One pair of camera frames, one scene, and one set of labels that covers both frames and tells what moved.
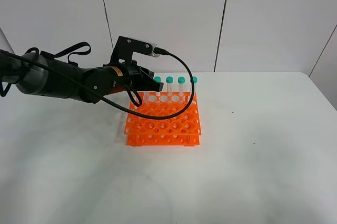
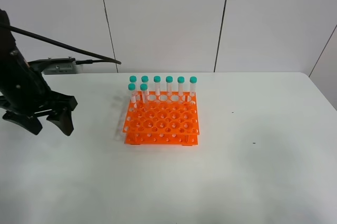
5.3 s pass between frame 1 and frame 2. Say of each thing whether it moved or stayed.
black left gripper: moved
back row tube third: stayed
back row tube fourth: stayed
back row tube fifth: stayed
